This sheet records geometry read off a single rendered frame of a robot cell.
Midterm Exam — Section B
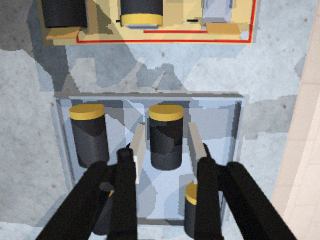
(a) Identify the black battery with gold top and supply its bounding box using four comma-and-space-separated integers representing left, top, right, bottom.
149, 104, 183, 171
69, 103, 110, 169
41, 0, 88, 28
120, 0, 163, 27
184, 182, 197, 239
92, 190, 113, 236

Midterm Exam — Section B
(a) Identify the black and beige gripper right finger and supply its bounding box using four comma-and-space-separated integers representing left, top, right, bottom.
187, 122, 297, 240

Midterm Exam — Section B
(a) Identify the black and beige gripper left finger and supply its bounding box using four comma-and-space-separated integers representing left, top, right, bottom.
35, 122, 147, 240

